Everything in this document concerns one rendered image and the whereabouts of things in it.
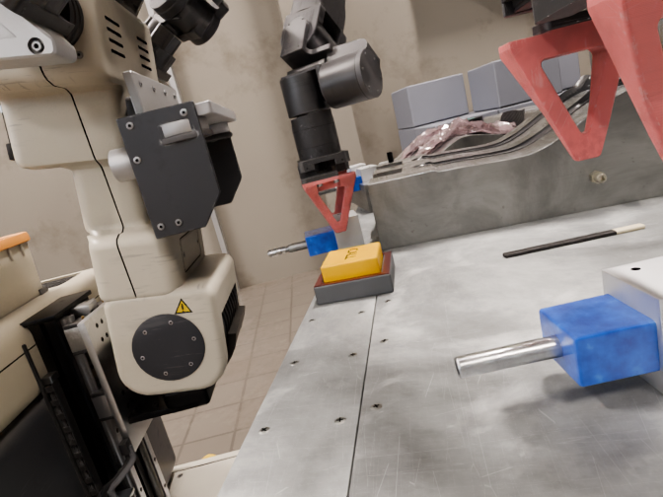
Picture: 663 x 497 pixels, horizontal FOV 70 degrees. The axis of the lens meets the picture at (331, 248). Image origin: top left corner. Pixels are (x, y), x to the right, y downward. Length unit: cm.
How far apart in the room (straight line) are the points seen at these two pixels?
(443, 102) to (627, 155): 246
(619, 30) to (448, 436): 20
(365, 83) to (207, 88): 303
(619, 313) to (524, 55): 15
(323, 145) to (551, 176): 28
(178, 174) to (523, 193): 44
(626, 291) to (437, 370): 12
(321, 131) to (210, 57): 300
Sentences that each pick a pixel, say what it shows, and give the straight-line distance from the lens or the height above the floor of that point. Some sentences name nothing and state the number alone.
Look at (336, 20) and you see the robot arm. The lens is 71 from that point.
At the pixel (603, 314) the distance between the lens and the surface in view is 29.
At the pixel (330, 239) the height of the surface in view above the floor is 83.
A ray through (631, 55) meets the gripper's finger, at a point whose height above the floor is 97.
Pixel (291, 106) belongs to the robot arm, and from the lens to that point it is 63.
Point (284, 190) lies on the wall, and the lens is 352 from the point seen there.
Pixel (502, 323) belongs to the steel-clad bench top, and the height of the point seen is 80.
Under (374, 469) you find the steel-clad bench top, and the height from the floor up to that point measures 80.
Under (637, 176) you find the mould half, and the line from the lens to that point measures 67.
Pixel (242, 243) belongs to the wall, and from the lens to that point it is 361.
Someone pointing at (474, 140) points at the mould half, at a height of 88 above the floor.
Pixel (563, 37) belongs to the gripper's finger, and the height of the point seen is 98.
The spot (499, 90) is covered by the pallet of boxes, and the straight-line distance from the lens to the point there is 280.
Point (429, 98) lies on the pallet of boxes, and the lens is 305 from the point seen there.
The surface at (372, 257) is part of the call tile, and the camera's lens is 48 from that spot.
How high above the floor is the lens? 97
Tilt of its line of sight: 13 degrees down
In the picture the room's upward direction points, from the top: 14 degrees counter-clockwise
